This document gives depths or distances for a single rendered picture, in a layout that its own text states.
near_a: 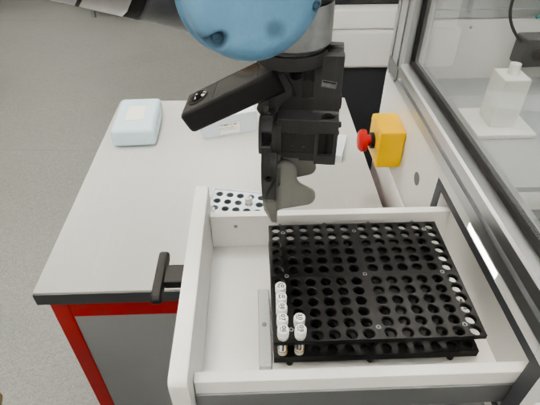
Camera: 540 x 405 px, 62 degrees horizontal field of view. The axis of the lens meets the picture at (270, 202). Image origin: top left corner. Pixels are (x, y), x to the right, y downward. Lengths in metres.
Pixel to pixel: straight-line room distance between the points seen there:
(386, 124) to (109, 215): 0.52
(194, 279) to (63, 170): 1.97
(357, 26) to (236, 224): 0.75
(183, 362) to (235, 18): 0.32
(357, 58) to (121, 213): 0.74
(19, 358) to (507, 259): 1.49
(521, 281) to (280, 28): 0.37
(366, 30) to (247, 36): 1.03
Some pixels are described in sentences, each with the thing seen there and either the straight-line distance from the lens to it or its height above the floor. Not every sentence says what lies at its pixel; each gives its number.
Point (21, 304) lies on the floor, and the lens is 1.87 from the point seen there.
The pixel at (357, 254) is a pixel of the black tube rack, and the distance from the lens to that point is 0.57.
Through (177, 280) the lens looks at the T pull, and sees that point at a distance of 0.53.
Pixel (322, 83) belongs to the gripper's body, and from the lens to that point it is 0.46.
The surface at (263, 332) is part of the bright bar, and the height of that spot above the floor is 0.85.
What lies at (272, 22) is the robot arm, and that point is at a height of 1.24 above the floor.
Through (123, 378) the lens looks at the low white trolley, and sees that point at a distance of 0.99.
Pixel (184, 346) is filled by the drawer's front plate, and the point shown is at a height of 0.93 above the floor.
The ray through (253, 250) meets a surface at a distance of 0.66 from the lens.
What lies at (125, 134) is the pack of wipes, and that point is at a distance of 1.03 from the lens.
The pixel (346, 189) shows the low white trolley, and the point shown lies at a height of 0.76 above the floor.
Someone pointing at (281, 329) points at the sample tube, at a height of 0.91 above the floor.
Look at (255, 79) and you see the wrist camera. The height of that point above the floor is 1.12.
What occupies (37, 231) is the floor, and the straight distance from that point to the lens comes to 2.13.
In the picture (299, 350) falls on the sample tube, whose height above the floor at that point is 0.88.
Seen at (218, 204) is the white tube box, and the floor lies 0.80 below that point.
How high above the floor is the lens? 1.31
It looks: 40 degrees down
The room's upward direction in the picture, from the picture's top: straight up
